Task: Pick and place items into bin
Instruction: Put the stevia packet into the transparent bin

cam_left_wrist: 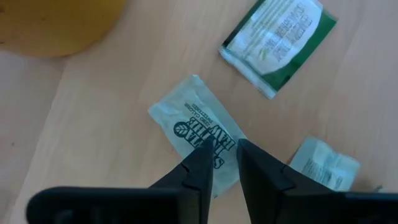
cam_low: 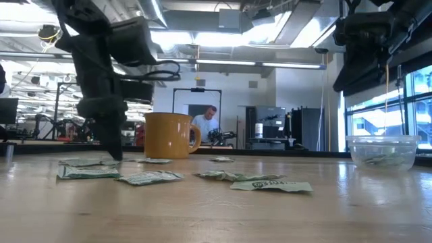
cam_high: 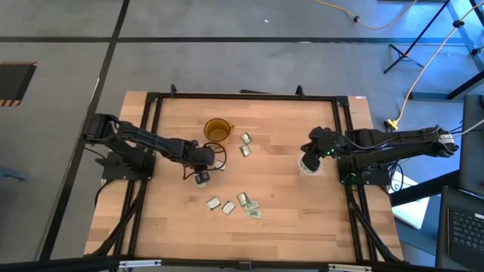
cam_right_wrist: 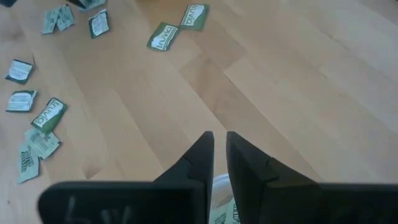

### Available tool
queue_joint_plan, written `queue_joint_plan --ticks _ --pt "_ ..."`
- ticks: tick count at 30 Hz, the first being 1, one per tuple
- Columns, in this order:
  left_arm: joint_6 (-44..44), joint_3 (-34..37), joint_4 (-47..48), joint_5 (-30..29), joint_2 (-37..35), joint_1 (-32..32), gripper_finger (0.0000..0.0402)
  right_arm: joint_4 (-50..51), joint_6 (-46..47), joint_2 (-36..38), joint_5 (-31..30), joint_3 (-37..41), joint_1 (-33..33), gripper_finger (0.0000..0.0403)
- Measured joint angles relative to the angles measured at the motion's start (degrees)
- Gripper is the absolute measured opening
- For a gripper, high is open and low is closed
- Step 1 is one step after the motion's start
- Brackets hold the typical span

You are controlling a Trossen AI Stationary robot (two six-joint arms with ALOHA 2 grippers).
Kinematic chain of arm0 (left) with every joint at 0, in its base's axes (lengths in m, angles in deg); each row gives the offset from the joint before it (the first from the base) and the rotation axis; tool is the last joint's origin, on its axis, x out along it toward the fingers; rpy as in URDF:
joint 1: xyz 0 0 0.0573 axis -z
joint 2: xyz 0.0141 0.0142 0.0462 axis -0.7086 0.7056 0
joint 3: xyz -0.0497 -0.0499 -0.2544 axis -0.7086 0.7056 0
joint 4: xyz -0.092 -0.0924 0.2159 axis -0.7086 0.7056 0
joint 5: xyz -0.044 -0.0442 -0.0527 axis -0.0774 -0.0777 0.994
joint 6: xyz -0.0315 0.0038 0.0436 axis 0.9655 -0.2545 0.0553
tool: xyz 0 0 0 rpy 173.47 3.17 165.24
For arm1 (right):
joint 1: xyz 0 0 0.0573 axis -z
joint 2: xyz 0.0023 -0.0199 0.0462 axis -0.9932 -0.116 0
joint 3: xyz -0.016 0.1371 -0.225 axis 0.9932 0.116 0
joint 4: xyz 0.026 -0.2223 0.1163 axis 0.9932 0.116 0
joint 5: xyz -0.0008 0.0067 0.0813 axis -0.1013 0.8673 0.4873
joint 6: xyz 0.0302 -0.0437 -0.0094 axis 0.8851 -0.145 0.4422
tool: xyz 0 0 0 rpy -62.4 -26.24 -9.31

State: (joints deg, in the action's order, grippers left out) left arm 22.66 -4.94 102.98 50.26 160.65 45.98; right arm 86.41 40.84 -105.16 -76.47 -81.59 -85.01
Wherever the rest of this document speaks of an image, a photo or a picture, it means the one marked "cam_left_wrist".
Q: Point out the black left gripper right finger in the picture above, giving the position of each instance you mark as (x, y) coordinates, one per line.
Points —
(261, 180)

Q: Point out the pale green stevia packet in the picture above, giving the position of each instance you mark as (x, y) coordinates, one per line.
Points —
(186, 109)

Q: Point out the pale small-print sweetener packet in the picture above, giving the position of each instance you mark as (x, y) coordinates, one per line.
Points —
(323, 165)

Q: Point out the yellow ceramic mug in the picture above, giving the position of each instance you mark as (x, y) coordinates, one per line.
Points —
(46, 25)

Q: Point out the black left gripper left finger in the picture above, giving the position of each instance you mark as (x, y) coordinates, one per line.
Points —
(199, 168)

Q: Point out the green white truvia packet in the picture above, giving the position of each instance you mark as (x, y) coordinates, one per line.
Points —
(280, 40)

